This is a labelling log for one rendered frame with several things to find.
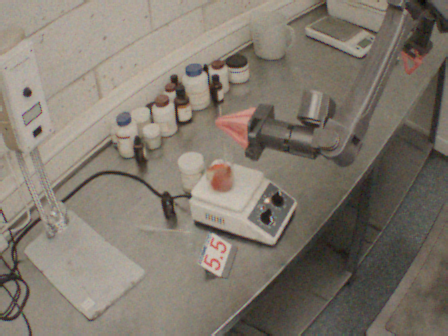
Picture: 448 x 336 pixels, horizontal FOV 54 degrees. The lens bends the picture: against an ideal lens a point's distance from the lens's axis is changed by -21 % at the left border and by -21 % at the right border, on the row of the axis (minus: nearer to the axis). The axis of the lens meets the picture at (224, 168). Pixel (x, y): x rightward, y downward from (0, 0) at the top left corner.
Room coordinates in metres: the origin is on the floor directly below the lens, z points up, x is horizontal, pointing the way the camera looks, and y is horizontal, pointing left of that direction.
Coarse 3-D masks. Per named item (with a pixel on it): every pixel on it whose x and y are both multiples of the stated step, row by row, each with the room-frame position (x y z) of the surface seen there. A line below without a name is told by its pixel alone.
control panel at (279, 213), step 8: (272, 184) 0.85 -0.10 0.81; (264, 192) 0.83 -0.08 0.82; (272, 192) 0.83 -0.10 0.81; (264, 200) 0.81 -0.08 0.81; (288, 200) 0.82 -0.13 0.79; (256, 208) 0.78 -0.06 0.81; (264, 208) 0.79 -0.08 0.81; (272, 208) 0.79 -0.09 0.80; (280, 208) 0.80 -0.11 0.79; (288, 208) 0.80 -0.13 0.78; (248, 216) 0.76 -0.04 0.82; (256, 216) 0.77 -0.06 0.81; (280, 216) 0.78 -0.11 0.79; (256, 224) 0.75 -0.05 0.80; (264, 224) 0.75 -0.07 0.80; (272, 224) 0.76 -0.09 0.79; (280, 224) 0.76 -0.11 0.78; (272, 232) 0.74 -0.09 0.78
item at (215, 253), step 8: (216, 240) 0.74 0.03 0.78; (208, 248) 0.71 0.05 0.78; (216, 248) 0.72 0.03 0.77; (224, 248) 0.72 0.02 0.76; (208, 256) 0.69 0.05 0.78; (216, 256) 0.70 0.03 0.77; (224, 256) 0.70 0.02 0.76; (208, 264) 0.67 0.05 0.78; (216, 264) 0.68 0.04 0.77; (216, 272) 0.66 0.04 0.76
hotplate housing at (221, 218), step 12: (264, 180) 0.86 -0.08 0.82; (192, 204) 0.81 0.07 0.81; (204, 204) 0.81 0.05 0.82; (252, 204) 0.79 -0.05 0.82; (192, 216) 0.82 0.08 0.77; (204, 216) 0.80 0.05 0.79; (216, 216) 0.79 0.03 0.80; (228, 216) 0.77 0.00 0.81; (240, 216) 0.76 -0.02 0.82; (288, 216) 0.79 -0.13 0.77; (216, 228) 0.79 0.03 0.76; (228, 228) 0.77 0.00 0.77; (240, 228) 0.76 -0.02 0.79; (252, 228) 0.74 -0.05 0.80; (264, 240) 0.73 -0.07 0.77; (276, 240) 0.73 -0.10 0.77
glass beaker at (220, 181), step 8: (208, 152) 0.86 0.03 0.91; (216, 152) 0.87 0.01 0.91; (232, 152) 0.85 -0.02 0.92; (208, 160) 0.86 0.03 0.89; (216, 160) 0.87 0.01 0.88; (232, 160) 0.83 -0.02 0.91; (208, 168) 0.82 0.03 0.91; (216, 168) 0.81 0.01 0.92; (224, 168) 0.81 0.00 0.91; (232, 168) 0.82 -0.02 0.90; (208, 176) 0.82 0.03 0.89; (216, 176) 0.81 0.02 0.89; (224, 176) 0.81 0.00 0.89; (232, 176) 0.82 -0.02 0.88; (208, 184) 0.82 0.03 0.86; (216, 184) 0.81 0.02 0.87; (224, 184) 0.81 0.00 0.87; (232, 184) 0.82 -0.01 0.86; (216, 192) 0.81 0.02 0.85; (224, 192) 0.81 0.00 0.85
